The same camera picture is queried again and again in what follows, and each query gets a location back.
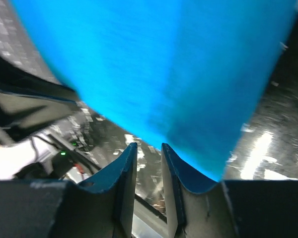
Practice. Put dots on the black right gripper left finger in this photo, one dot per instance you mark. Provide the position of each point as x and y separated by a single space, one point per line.
99 207

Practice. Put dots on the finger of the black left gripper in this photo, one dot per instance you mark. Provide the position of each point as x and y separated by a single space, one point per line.
14 81

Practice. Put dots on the black marble pattern mat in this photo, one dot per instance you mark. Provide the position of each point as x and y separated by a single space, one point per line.
268 149

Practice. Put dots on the blue t shirt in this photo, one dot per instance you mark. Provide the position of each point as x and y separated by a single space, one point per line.
184 72

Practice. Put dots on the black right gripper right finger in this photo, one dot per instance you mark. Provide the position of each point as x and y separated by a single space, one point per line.
198 207

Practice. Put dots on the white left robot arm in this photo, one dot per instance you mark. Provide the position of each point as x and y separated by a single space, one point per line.
28 104

